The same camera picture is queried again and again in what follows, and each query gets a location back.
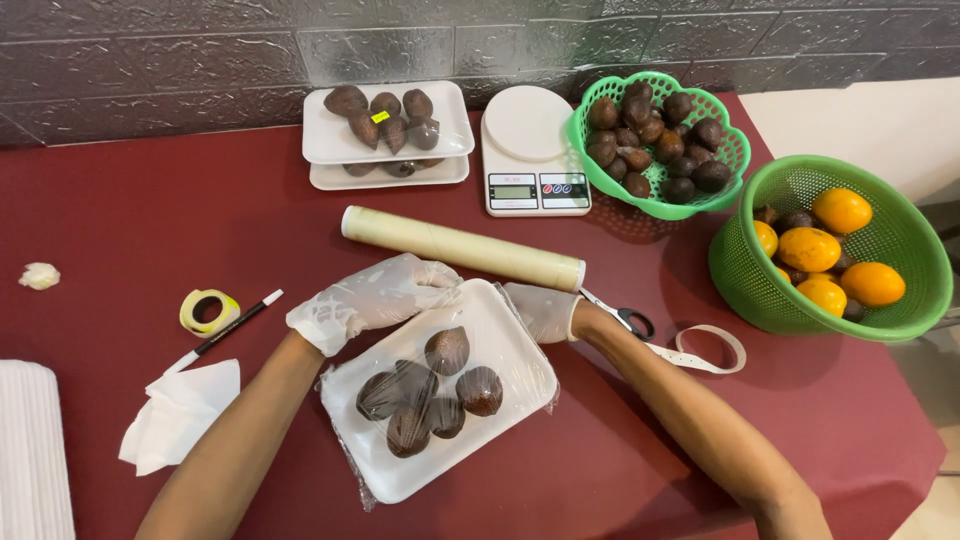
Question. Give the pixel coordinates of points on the person's right hand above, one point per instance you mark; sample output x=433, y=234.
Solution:
x=546, y=313

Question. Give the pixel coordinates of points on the person's left hand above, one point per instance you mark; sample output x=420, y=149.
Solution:
x=360, y=300

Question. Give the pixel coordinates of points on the person's left fingers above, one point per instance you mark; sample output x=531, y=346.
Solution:
x=431, y=283

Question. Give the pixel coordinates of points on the white foam tray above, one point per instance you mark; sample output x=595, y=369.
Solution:
x=495, y=337
x=330, y=178
x=450, y=135

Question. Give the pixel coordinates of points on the clear cling film wrap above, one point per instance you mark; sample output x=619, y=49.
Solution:
x=534, y=352

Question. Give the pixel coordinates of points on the cling film roll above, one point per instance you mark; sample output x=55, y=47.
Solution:
x=457, y=245

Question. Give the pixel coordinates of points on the cluster of wrapped snake fruits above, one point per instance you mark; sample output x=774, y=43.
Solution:
x=364, y=129
x=447, y=351

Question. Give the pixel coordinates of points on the brown snake fruit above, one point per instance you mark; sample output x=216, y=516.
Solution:
x=853, y=310
x=795, y=220
x=844, y=262
x=430, y=162
x=765, y=214
x=358, y=169

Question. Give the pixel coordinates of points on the small yellow label sticker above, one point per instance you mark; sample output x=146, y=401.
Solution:
x=380, y=116

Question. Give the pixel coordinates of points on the white digital kitchen scale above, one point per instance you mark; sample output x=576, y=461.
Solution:
x=529, y=127

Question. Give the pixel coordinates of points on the black and white marker pen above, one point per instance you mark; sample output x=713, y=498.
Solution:
x=225, y=330

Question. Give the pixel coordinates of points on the yellow label sticker roll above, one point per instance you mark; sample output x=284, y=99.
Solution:
x=192, y=313

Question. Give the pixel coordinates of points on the pile of snake fruits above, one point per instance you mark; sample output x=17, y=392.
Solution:
x=645, y=142

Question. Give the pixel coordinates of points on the dark red tablecloth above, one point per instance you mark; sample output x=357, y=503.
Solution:
x=637, y=450

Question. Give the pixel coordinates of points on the white tissue paper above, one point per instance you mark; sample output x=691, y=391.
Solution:
x=180, y=412

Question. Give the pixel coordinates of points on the white paper backing strip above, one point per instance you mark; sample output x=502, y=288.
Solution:
x=731, y=341

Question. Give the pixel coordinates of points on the green scalloped plastic basket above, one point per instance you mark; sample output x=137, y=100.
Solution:
x=731, y=150

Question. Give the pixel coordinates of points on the pile of oranges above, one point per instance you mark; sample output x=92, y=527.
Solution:
x=808, y=249

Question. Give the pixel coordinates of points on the crumpled white paper wad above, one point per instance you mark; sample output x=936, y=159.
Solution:
x=40, y=276

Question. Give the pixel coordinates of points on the stack of white foam trays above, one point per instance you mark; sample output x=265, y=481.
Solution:
x=30, y=450

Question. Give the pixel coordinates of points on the green round plastic basket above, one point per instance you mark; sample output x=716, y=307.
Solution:
x=900, y=225

